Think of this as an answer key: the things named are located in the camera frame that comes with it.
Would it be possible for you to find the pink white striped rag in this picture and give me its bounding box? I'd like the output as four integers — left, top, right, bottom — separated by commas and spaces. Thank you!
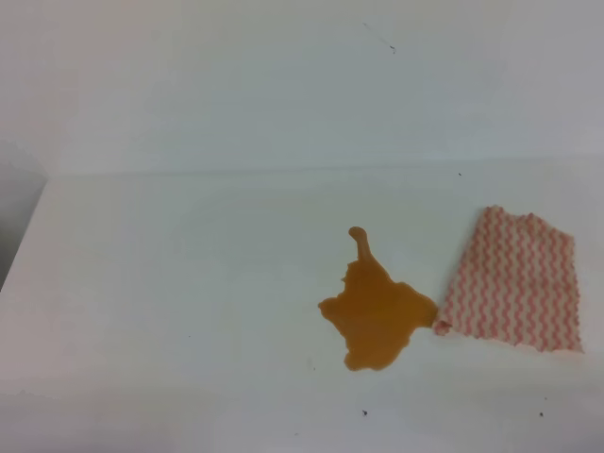
433, 206, 583, 353

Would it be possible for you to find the brown coffee spill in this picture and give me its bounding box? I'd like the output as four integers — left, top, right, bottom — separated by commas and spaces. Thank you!
318, 226, 438, 371

